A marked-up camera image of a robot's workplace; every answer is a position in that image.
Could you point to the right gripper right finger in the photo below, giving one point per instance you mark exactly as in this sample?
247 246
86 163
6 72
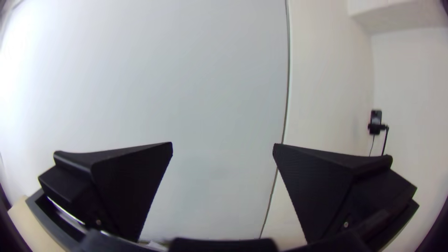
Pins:
332 189

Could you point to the black wall plug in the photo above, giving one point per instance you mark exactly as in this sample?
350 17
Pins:
376 126

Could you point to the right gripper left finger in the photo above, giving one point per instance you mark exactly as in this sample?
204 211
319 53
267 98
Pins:
115 185

